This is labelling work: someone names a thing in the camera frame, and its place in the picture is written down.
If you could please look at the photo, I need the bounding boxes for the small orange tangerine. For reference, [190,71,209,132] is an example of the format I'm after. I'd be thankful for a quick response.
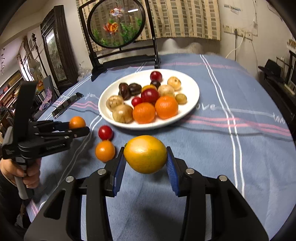
[95,140,115,163]
[69,116,86,129]

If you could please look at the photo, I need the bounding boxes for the yellow-green orange fruit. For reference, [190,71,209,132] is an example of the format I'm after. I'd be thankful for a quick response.
[123,135,167,174]

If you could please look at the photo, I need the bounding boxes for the small red cherry tomato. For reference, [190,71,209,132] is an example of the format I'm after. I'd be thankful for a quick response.
[98,125,113,141]

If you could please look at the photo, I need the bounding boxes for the tan round fruit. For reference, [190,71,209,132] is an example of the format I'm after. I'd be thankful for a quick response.
[106,95,124,112]

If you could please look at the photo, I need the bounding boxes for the striped beige pepino fruit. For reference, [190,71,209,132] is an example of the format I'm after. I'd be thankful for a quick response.
[112,104,133,123]

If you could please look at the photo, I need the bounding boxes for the large orange mandarin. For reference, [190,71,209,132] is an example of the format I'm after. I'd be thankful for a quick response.
[132,102,156,124]
[154,96,179,120]

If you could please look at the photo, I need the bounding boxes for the dark brown mangosteen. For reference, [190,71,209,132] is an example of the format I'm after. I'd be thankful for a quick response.
[150,71,163,82]
[118,83,131,100]

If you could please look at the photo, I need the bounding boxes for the small olive longan fruit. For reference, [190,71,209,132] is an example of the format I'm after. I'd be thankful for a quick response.
[175,93,187,105]

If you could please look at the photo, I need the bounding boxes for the large red plum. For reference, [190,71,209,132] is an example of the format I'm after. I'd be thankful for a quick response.
[141,89,159,105]

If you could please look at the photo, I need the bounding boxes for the dark purple small plum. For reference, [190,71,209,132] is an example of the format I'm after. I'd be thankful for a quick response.
[128,83,142,96]

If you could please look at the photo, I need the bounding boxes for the pale cream round fruit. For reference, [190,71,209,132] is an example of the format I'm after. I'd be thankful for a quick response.
[158,85,175,97]

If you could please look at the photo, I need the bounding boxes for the orange yellow small fruit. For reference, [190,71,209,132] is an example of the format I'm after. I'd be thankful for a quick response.
[141,85,158,92]

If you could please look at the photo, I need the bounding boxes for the speckled beige passion fruit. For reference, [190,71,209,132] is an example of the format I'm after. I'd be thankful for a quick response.
[167,76,181,91]

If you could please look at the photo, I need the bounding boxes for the dark purple plum front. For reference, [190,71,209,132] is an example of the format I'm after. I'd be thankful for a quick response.
[150,80,161,89]

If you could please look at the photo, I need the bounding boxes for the person left hand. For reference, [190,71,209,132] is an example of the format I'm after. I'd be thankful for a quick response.
[1,158,41,188]

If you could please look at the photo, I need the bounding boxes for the black smartphone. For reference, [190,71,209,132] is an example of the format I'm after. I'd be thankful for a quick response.
[52,92,84,119]

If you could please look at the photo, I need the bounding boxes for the standing fan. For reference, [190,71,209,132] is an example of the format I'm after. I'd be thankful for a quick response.
[28,59,43,81]

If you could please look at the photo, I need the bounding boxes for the blue striped tablecloth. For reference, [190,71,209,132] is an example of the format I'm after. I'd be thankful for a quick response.
[27,54,295,240]

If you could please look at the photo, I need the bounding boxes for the white oval plate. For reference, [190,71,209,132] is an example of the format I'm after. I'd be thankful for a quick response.
[98,69,200,130]

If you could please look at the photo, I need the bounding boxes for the goldfish round screen ornament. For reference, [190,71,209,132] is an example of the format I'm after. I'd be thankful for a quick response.
[78,1,161,81]

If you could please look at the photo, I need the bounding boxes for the black desk shelf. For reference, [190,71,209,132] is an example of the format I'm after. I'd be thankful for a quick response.
[258,51,295,133]

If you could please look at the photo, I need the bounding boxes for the black hat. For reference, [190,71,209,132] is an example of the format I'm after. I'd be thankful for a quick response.
[258,59,281,78]

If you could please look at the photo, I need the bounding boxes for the checked beige curtain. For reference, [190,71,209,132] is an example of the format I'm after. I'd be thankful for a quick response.
[76,1,221,41]

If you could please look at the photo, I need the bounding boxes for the dark framed wall painting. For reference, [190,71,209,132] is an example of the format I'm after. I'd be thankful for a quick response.
[40,5,78,94]

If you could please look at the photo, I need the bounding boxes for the wall power strip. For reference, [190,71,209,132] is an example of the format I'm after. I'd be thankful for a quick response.
[223,25,253,40]

